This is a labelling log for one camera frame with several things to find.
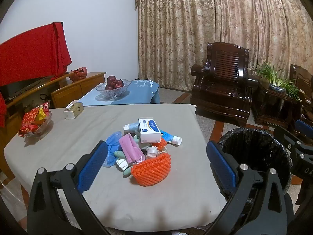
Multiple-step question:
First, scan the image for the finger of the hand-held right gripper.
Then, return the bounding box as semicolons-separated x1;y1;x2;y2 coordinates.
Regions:
294;119;313;135
273;126;305;152

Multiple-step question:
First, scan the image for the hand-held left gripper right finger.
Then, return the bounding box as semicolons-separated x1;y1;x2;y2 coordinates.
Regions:
203;141;294;235

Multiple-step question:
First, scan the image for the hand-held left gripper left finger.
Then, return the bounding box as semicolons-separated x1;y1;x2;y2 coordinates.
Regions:
27;141;110;235

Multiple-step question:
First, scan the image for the pale green glove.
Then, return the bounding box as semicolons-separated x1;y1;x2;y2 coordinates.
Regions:
114;149;134;177

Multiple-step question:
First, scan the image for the blue plastic glove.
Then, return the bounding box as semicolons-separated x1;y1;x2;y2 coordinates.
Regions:
102;131;123;168

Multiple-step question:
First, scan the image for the bin with black bag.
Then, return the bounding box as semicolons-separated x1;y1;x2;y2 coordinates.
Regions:
217;127;293;202

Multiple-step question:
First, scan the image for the pink face mask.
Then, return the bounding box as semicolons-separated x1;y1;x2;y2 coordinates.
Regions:
118;134;146;165

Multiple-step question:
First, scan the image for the blue tube with large cap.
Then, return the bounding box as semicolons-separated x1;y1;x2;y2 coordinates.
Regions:
161;132;183;146

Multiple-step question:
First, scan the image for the small orange foam net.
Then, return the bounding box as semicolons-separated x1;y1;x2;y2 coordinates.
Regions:
158;137;169;152

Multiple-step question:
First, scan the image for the white face mask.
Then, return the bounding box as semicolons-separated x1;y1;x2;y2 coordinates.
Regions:
146;145;164;160

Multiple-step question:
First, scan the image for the white medicine box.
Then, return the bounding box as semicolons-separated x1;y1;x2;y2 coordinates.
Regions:
138;118;163;144

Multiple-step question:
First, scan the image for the dark wooden side table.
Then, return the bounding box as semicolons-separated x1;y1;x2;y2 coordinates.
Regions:
251;80;302;129

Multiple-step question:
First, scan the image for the dark wooden armchair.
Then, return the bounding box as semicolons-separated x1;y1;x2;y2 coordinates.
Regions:
290;64;313;128
190;42;260;128

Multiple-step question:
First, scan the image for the potted green plant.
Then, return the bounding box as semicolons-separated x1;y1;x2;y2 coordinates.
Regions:
254;62;303;101

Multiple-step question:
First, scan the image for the tissue box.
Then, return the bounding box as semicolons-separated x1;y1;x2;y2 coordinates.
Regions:
64;100;85;120

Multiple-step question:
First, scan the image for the glass tray of snack packets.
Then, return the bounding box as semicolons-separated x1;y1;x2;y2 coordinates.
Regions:
18;105;53;138

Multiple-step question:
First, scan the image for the glass fruit bowl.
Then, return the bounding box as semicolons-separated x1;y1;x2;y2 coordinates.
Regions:
95;79;132;100

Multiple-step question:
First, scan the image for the wooden cabinet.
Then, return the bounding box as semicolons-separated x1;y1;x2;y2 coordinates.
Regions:
0;72;107;152

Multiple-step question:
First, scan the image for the blue tablecloth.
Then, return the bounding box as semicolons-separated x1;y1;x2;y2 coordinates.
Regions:
78;79;161;106

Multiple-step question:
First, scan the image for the wooden chair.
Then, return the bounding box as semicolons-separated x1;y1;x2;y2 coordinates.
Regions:
0;125;26;194

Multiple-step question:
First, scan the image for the red plastic bag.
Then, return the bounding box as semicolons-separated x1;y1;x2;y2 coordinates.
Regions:
69;66;88;82

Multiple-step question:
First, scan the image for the television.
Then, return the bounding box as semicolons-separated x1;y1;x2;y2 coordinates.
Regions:
0;75;53;103

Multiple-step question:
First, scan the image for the patterned beige curtain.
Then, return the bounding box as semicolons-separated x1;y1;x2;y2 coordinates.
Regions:
135;0;313;98

